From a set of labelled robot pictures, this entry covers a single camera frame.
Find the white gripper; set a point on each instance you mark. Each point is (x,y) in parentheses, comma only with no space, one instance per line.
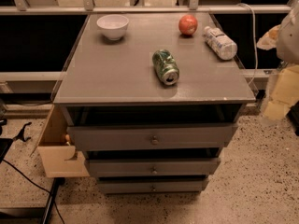
(289,41)

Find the grey bottom drawer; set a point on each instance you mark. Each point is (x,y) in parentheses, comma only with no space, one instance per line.
(153,185)

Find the grey drawer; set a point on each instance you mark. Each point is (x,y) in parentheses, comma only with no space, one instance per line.
(153,185)
(152,167)
(100,138)

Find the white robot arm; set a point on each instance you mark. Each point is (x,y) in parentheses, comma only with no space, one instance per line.
(288,38)

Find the grey top drawer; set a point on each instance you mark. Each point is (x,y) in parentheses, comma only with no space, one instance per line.
(100,138)

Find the grey middle drawer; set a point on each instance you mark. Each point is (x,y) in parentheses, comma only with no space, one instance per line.
(152,167)

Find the grey drawer cabinet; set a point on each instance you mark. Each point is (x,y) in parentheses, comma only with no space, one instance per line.
(114,84)

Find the clear plastic water bottle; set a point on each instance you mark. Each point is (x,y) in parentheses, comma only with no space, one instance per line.
(221,43)

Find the grey metal railing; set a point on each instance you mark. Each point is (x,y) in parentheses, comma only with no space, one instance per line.
(146,9)

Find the red apple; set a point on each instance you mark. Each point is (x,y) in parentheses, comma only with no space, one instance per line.
(188,25)

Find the green soda can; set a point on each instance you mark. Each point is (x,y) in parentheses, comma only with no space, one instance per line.
(165,67)

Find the white ceramic bowl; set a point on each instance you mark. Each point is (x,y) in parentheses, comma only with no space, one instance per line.
(113,27)

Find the wooden side box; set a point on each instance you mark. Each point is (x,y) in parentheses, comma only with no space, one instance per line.
(59,156)

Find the black clamp tool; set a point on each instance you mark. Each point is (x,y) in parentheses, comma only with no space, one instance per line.
(20,135)

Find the black floor stand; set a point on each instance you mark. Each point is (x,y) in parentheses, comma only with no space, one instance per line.
(42,213)

